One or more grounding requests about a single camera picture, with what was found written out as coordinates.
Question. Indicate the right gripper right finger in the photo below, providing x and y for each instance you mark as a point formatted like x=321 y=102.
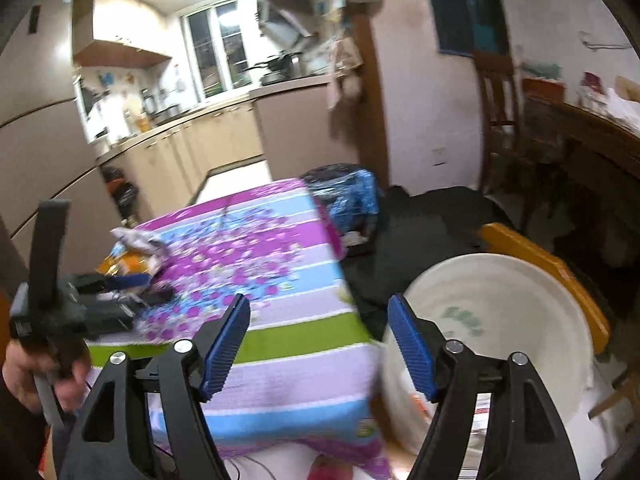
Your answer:
x=525 y=439

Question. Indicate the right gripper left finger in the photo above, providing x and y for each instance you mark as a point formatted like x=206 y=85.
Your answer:
x=112 y=438

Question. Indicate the orange snack wrapper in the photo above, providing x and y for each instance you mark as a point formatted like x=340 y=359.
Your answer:
x=127 y=262

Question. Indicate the clear plastic wrapper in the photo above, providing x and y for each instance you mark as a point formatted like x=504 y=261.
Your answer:
x=147 y=242

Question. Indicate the upper kitchen cabinet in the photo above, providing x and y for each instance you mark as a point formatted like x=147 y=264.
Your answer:
x=118 y=33

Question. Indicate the beige lower kitchen cabinets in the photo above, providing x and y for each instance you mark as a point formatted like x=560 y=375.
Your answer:
x=288 y=125

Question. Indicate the kitchen window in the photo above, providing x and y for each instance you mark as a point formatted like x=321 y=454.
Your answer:
x=216 y=49

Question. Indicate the person's left hand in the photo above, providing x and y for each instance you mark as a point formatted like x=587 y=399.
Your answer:
x=20 y=368

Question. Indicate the white plastic basin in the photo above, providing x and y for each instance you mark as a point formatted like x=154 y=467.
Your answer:
x=496 y=305

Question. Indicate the beige refrigerator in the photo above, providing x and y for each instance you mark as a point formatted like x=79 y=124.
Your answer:
x=44 y=150

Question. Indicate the yellow wooden stool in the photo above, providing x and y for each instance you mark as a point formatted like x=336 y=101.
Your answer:
x=500 y=239

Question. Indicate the floral striped tablecloth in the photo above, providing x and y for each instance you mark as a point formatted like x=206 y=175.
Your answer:
x=306 y=369

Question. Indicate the black cloth pile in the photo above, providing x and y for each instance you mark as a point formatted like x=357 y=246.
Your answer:
x=414 y=233

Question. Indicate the dark wooden dining table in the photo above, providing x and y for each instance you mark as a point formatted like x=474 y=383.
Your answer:
x=591 y=166

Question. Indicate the dark wooden chair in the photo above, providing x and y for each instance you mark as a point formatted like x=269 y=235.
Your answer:
x=500 y=116

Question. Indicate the hanging beige cloth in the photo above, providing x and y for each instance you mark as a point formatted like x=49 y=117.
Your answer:
x=344 y=87

